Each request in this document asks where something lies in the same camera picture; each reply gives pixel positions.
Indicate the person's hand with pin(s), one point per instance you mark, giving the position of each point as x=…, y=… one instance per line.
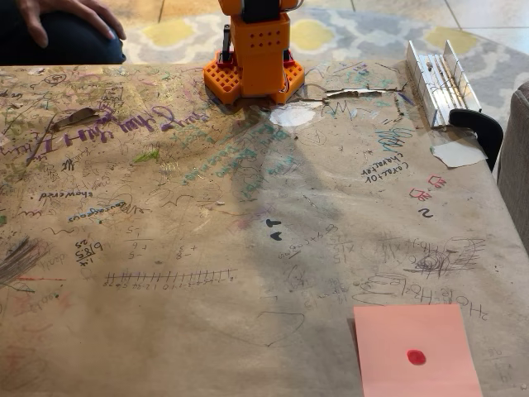
x=62, y=8

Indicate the orange robot arm with base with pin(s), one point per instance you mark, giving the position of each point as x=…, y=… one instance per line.
x=260, y=62

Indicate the person's leg in blue jeans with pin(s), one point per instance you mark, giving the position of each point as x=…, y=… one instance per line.
x=70, y=45

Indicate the grey yellow patterned rug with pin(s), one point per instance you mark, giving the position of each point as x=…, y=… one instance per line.
x=343, y=37

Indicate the scribbled brown paper table cover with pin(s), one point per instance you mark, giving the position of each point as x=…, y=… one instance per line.
x=186, y=331

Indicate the aluminium miter box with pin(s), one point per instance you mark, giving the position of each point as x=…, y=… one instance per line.
x=438, y=82

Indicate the grey upholstered sofa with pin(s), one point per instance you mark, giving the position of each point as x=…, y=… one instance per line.
x=516, y=165

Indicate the pink paper sheet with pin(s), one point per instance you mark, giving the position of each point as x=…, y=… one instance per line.
x=438, y=331

